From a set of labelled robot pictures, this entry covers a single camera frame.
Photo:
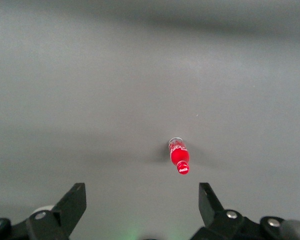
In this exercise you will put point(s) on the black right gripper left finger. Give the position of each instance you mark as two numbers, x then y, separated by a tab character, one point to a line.
57	220

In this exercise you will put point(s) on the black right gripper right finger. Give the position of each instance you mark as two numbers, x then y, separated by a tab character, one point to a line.
222	222

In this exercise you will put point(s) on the red cola bottle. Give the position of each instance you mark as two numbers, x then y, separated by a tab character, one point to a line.
180	156

